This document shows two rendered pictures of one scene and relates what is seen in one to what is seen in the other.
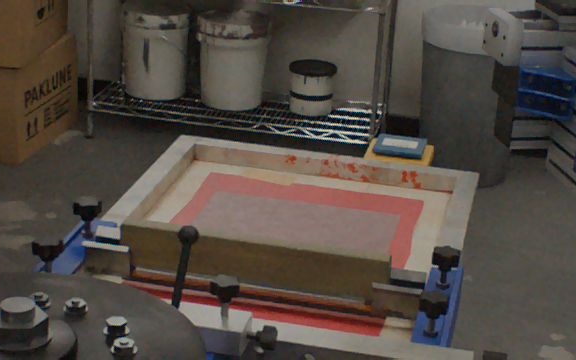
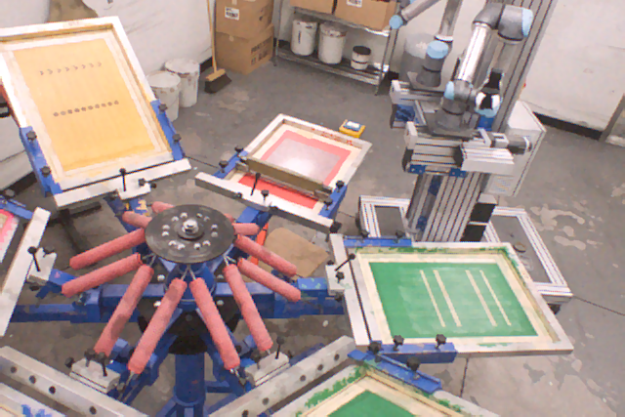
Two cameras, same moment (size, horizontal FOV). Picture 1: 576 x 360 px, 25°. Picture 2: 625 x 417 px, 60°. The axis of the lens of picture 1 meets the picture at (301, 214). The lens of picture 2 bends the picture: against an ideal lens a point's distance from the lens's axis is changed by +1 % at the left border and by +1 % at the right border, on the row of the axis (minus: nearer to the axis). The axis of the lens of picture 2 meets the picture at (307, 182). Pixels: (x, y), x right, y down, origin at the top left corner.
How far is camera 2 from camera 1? 93 cm
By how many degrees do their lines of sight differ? 15
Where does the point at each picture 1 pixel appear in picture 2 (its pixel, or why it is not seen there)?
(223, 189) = (288, 138)
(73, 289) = (208, 212)
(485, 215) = not seen: hidden behind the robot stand
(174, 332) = (228, 230)
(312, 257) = (299, 178)
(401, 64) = (397, 52)
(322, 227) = (313, 158)
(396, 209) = (341, 153)
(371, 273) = (315, 186)
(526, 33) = (401, 94)
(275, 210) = (302, 148)
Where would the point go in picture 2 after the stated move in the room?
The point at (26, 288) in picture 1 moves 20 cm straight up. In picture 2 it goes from (197, 210) to (197, 165)
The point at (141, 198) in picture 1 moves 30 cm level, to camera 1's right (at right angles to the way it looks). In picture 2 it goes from (259, 141) to (312, 153)
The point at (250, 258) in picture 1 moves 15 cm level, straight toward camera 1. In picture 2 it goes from (282, 175) to (275, 192)
